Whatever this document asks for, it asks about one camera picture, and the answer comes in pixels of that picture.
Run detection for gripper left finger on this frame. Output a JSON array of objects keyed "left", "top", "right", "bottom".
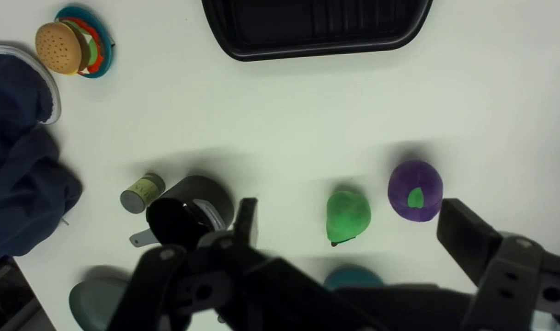
[{"left": 106, "top": 198, "right": 377, "bottom": 331}]

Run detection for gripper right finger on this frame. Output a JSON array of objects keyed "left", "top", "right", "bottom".
[{"left": 437, "top": 198, "right": 560, "bottom": 331}]

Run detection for grey-green toy plate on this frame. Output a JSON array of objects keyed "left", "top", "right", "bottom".
[{"left": 69, "top": 278, "right": 130, "bottom": 331}]

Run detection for purple round plush toy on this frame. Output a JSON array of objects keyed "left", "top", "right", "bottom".
[{"left": 388, "top": 160, "right": 444, "bottom": 223}]

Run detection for teal round toy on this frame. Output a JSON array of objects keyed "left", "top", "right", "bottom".
[{"left": 323, "top": 266, "right": 385, "bottom": 291}]

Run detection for green plush pear toy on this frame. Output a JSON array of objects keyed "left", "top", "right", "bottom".
[{"left": 326, "top": 190, "right": 372, "bottom": 247}]

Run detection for teal toy plate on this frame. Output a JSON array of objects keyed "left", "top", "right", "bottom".
[{"left": 54, "top": 5, "right": 114, "bottom": 79}]

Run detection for toy burger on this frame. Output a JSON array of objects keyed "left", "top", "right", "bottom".
[{"left": 35, "top": 17, "right": 107, "bottom": 77}]

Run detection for small can with green label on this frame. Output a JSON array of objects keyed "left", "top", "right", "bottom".
[{"left": 120, "top": 172, "right": 166, "bottom": 214}]

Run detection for dark blue cloth garment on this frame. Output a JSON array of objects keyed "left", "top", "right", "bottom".
[{"left": 0, "top": 43, "right": 84, "bottom": 261}]

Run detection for black plastic tray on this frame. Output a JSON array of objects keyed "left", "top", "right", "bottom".
[{"left": 201, "top": 0, "right": 434, "bottom": 62}]

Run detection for black cup with grey handle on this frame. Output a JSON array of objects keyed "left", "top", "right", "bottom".
[{"left": 129, "top": 175, "right": 235, "bottom": 249}]

